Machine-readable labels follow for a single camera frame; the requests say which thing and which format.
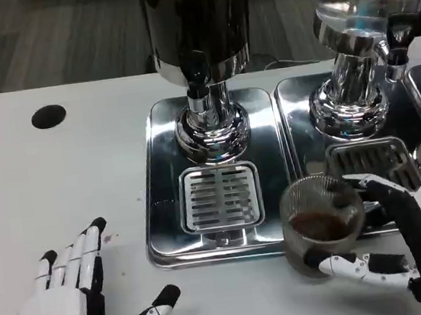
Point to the clear drink dispenser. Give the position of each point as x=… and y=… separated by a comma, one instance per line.
x=355, y=82

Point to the black tap of dark dispenser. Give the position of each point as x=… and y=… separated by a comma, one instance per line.
x=195, y=71

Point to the clear ribbed glass cup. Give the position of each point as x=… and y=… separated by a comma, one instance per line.
x=318, y=225

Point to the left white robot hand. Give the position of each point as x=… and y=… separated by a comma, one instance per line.
x=52, y=311

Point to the black tap of clear dispenser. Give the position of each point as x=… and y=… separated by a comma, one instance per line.
x=398, y=42

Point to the black round counter grommet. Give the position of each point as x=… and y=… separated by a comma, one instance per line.
x=48, y=116

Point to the dark drink dispenser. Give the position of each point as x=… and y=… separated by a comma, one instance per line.
x=196, y=13

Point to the steel drip grid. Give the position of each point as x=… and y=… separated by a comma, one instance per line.
x=219, y=198
x=364, y=158

